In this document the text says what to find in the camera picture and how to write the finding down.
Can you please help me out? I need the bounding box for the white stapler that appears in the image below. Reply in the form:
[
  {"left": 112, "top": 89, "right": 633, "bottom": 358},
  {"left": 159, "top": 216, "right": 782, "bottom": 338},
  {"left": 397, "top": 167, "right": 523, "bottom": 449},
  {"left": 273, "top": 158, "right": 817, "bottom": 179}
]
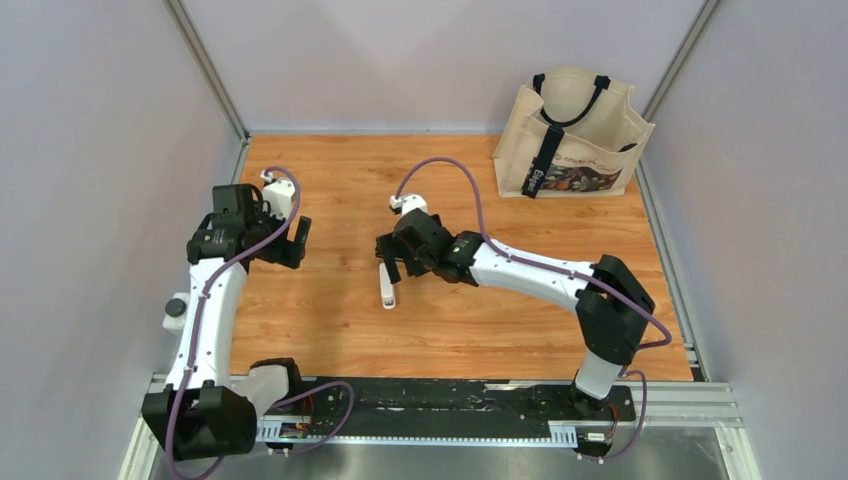
[{"left": 378, "top": 263, "right": 396, "bottom": 310}]

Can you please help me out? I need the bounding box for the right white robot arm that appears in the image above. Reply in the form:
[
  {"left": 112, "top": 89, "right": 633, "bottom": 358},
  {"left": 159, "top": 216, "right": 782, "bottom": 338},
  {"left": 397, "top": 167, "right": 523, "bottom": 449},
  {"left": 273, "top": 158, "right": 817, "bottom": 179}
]
[{"left": 375, "top": 208, "right": 655, "bottom": 419}]

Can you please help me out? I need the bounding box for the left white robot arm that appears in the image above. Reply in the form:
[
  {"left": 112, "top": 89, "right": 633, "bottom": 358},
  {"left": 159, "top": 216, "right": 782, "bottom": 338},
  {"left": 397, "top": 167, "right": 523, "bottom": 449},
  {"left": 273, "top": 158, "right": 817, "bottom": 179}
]
[{"left": 141, "top": 178, "right": 311, "bottom": 461}]

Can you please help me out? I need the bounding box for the beige canvas tote bag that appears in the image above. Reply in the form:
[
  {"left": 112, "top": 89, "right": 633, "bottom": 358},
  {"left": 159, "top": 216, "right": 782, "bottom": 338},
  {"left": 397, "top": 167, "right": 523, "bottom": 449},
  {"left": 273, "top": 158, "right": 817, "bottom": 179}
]
[{"left": 493, "top": 67, "right": 655, "bottom": 199}]

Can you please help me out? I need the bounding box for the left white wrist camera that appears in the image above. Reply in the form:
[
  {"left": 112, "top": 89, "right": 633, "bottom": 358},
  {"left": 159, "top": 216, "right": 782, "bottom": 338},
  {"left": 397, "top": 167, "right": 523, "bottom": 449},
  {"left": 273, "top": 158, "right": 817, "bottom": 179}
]
[{"left": 260, "top": 170, "right": 297, "bottom": 220}]

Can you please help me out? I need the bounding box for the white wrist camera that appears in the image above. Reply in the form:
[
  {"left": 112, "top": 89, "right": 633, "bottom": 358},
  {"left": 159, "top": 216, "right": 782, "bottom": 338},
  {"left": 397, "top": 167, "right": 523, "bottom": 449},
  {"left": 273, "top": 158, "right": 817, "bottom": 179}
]
[
  {"left": 389, "top": 193, "right": 429, "bottom": 216},
  {"left": 260, "top": 170, "right": 297, "bottom": 220}
]

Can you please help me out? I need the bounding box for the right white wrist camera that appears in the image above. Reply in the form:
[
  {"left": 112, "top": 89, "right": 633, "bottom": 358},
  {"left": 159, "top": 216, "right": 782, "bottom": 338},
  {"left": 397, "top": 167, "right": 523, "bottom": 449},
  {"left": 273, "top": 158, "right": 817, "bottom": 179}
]
[{"left": 389, "top": 193, "right": 429, "bottom": 216}]

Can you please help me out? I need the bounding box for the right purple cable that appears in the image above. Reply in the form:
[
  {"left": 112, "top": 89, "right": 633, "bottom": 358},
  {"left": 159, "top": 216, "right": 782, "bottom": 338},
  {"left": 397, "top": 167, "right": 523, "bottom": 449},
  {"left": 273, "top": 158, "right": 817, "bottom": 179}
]
[{"left": 394, "top": 156, "right": 673, "bottom": 464}]

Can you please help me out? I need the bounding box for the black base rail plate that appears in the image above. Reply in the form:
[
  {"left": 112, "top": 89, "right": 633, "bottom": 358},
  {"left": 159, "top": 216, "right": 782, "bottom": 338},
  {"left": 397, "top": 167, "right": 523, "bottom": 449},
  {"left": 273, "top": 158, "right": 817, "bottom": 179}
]
[{"left": 275, "top": 377, "right": 638, "bottom": 439}]

